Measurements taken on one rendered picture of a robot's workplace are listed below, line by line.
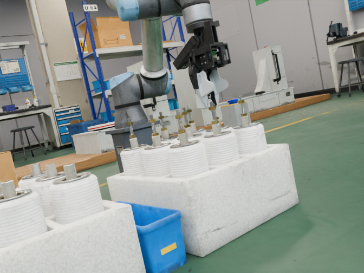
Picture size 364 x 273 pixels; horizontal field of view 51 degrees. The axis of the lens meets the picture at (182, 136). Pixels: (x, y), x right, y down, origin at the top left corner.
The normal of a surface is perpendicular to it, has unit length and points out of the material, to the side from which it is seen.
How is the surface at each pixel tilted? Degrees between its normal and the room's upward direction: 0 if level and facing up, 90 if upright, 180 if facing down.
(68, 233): 90
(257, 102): 90
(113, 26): 101
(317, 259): 0
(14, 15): 90
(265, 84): 90
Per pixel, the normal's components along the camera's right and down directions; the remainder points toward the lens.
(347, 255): -0.20, -0.98
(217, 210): 0.62, -0.06
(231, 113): -0.76, 0.22
